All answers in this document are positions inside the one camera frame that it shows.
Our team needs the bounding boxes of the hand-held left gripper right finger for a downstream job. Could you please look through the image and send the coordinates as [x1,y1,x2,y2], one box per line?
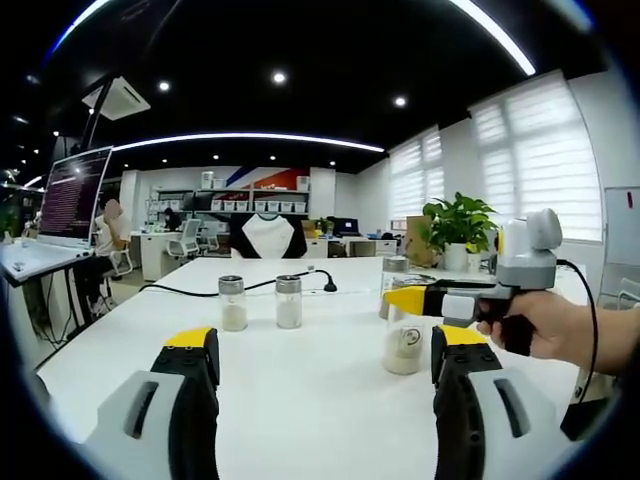
[430,323,559,480]

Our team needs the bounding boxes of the tall seasoning bottle brown powder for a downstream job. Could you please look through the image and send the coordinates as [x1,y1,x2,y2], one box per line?
[378,255,412,321]

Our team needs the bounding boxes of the white board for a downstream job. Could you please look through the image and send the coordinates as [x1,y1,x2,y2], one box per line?
[603,185,640,266]

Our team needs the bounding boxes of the white office desk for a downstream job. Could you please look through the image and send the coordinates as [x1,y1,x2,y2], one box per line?
[130,230,201,282]

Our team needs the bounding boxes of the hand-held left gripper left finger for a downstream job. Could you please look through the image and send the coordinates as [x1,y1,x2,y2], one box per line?
[97,327,221,480]

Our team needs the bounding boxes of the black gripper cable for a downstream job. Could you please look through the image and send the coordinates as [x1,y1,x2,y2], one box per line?
[555,258,601,404]

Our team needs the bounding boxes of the long ceiling light strip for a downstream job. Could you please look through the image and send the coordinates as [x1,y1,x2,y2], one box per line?
[64,0,537,77]
[110,132,386,154]

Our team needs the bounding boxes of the round ceiling spotlights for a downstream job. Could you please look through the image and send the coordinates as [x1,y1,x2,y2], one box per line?
[14,71,407,166]

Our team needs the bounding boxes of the small seasoning bottle beige powder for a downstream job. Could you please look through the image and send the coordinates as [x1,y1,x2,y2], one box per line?
[218,274,249,332]

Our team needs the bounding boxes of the small seasoning bottle white granules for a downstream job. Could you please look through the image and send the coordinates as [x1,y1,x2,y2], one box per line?
[275,274,305,330]

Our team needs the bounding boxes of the black power cable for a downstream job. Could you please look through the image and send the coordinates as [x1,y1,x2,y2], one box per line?
[137,269,337,296]

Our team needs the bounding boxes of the white window blind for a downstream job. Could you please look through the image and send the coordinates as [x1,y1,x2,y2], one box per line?
[469,69,604,246]
[388,127,446,236]

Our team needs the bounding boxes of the tall black pole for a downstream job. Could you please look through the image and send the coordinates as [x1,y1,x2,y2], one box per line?
[82,73,115,151]

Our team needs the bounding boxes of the ceiling air conditioner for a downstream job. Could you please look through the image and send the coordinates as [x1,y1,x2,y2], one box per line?
[81,75,152,121]

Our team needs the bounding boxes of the white laptop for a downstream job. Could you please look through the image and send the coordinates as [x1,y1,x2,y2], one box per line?
[0,145,114,282]

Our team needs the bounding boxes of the tall seasoning bottle white powder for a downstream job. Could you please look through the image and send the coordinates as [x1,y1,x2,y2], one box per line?
[382,287,427,376]

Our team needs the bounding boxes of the tall brown cardboard box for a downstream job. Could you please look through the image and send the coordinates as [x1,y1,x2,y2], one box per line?
[405,215,436,266]

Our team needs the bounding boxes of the white office chair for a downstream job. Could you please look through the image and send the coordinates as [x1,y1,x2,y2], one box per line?
[166,219,201,259]

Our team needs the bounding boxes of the row of white storage bins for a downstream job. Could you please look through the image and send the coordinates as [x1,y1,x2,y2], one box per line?
[209,199,307,214]

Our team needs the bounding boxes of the potted green plant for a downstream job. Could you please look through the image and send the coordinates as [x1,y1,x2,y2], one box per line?
[422,192,501,269]

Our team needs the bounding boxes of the grey storage shelf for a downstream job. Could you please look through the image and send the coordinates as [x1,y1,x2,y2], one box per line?
[152,187,311,221]

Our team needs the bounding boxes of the person's right hand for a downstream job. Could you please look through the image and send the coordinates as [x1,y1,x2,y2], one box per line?
[474,292,572,362]

